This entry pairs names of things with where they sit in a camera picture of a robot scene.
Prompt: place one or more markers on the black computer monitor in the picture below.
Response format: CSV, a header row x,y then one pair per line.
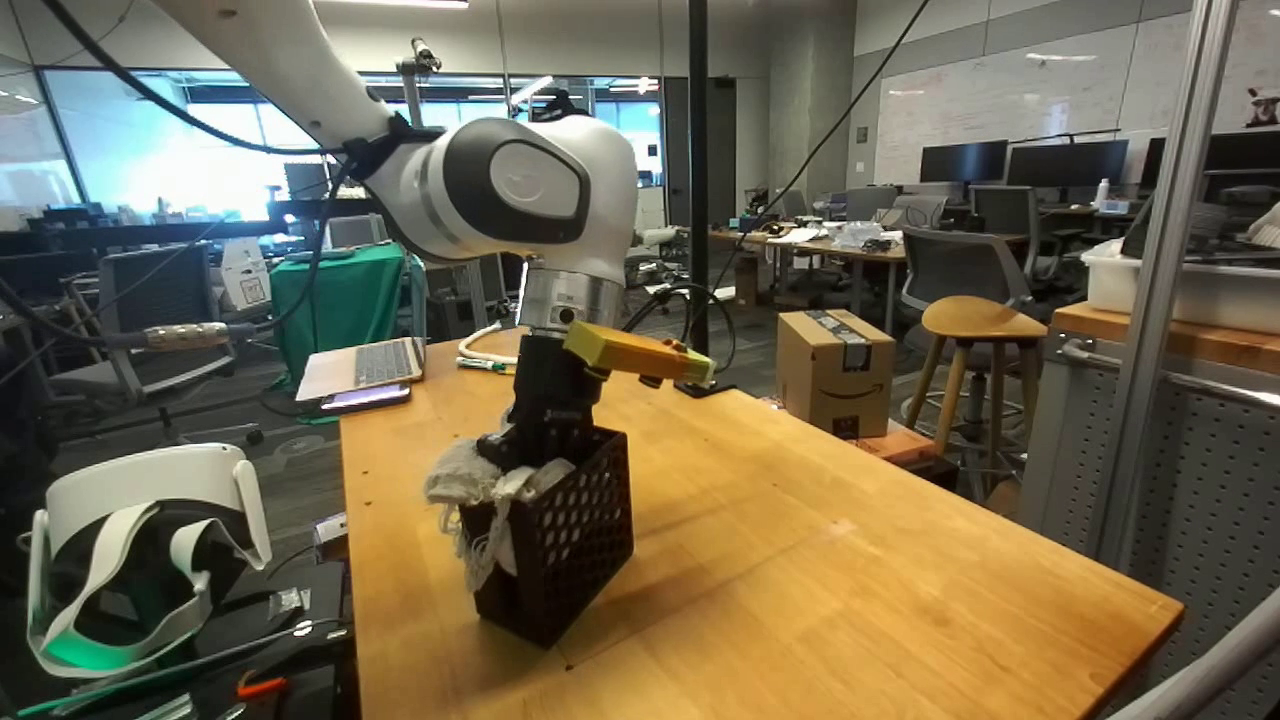
x,y
1064,167
962,163

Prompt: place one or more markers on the white VR headset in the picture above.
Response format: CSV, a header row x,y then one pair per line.
x,y
132,483

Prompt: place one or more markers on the small black perforated basket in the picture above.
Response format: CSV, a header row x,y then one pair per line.
x,y
566,544

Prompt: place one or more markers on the black metal stand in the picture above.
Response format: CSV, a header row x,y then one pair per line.
x,y
1164,264

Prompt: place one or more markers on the white terry towel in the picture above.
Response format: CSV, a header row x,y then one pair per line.
x,y
462,475

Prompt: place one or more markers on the grey office chair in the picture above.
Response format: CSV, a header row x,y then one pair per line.
x,y
962,264

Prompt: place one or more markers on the green cloth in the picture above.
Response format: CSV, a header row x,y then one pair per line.
x,y
340,301

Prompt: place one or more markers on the black pole stand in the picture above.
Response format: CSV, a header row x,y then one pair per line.
x,y
699,174

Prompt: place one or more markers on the white pipe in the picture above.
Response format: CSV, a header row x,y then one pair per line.
x,y
1203,663

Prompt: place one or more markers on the white plastic bin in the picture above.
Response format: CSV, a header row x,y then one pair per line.
x,y
1134,287

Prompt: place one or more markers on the dark smartphone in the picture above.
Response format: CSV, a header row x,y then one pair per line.
x,y
361,396

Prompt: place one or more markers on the wooden stool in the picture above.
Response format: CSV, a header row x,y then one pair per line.
x,y
980,322

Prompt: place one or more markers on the silver laptop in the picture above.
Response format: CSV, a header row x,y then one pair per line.
x,y
361,365

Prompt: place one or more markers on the cardboard box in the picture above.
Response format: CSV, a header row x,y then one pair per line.
x,y
833,383

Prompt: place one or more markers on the grey pegboard cabinet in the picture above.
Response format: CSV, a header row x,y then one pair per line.
x,y
1203,483

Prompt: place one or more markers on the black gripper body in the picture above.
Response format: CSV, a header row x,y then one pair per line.
x,y
552,383

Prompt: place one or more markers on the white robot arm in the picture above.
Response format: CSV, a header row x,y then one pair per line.
x,y
534,187

